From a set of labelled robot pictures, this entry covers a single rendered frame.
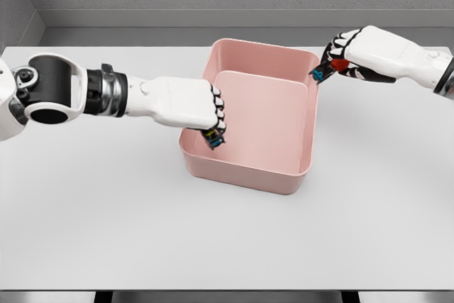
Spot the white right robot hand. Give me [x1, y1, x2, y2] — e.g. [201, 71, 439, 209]
[318, 25, 409, 85]

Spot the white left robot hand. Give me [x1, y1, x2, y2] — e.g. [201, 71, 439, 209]
[155, 77, 228, 131]

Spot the industrial switch red button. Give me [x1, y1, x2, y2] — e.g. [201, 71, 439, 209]
[309, 57, 350, 86]

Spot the black industrial switch yellow blue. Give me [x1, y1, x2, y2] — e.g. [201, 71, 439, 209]
[201, 128, 227, 152]

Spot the pink plastic basket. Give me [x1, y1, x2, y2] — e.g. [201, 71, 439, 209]
[178, 38, 321, 196]

